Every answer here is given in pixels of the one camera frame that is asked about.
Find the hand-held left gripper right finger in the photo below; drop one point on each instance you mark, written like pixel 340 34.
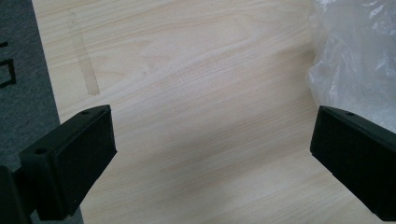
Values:
pixel 358 158

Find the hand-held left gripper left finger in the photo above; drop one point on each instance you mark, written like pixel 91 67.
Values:
pixel 67 165

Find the clear plastic bag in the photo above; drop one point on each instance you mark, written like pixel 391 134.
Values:
pixel 358 53

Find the strip of clear tape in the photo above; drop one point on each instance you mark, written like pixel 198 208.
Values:
pixel 83 59

